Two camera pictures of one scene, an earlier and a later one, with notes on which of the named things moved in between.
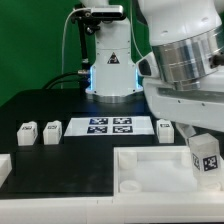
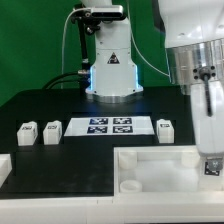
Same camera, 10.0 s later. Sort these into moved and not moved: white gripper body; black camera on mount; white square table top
Moved: white gripper body
Not moved: white square table top; black camera on mount
